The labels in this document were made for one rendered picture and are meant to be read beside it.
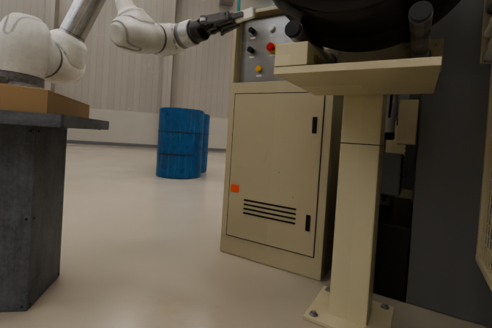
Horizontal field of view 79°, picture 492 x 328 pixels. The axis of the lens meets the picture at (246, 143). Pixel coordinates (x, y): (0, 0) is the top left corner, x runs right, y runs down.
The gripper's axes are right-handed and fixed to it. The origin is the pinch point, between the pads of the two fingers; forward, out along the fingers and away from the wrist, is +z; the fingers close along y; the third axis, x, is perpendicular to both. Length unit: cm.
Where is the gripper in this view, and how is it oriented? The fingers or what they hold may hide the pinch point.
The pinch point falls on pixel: (244, 15)
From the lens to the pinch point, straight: 103.2
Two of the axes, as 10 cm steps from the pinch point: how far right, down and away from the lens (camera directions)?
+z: 8.6, -0.7, -5.0
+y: 5.0, 0.1, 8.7
